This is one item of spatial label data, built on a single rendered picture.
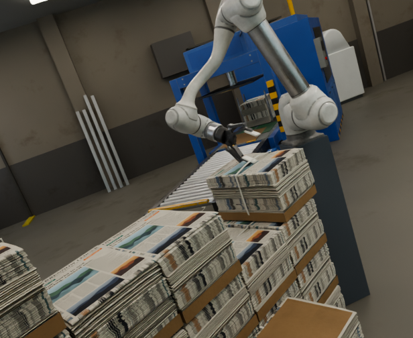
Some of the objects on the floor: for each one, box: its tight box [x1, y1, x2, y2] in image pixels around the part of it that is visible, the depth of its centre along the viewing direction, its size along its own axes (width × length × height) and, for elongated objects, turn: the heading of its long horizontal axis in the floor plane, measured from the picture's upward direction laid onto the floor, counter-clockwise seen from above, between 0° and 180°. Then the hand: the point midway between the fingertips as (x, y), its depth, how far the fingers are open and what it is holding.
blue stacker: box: [234, 0, 343, 142], centre depth 607 cm, size 150×130×207 cm
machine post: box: [200, 82, 221, 145], centre depth 425 cm, size 9×9×155 cm
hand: (255, 147), depth 169 cm, fingers open, 13 cm apart
